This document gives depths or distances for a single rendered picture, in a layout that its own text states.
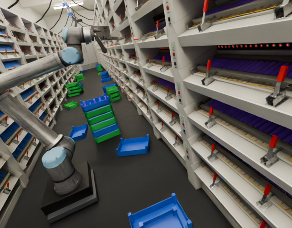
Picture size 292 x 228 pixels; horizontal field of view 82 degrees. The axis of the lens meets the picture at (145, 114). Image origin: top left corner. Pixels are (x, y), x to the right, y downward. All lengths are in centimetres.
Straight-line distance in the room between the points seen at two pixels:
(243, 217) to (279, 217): 23
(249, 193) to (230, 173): 11
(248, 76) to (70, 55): 86
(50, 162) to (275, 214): 113
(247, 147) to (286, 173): 13
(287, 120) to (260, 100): 8
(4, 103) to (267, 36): 134
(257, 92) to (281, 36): 17
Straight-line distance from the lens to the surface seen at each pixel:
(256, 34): 50
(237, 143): 68
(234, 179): 82
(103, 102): 185
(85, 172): 143
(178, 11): 81
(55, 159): 123
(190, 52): 83
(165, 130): 151
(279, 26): 46
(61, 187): 133
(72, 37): 120
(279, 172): 60
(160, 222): 103
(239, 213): 95
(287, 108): 50
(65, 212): 137
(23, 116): 137
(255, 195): 78
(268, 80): 58
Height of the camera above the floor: 96
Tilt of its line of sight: 24 degrees down
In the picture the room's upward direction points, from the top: 13 degrees counter-clockwise
